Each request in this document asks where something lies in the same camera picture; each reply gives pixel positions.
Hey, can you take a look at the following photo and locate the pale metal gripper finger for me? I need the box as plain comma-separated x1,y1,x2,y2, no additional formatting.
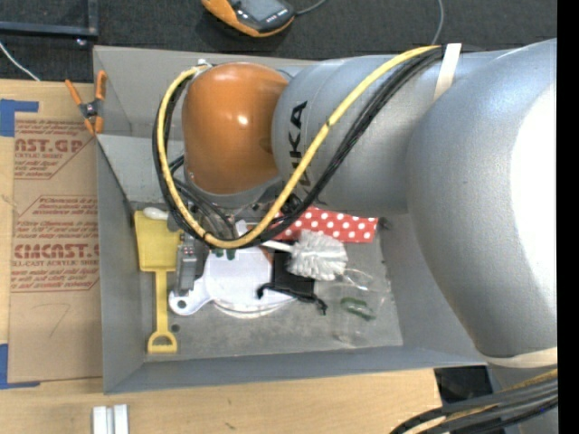
176,241,192,295
190,241,205,294

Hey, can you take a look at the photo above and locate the yellow toy shovel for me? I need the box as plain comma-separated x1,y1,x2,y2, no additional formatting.
133,210,183,355

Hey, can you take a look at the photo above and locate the grey metal bin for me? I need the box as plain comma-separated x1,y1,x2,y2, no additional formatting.
92,45,490,395

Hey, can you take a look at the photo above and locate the white bottle brush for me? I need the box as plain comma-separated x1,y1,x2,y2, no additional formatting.
260,230,350,282

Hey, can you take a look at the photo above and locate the red white-dotted cloth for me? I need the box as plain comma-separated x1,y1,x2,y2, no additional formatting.
270,205,379,244

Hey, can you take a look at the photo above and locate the brown cardboard board red print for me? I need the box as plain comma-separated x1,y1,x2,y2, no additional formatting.
0,78,105,386

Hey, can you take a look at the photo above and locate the clear plastic cup green print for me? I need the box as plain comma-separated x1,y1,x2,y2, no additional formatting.
331,268,394,346

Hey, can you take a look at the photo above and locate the black strap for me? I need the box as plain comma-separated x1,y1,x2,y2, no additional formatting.
256,280,328,316

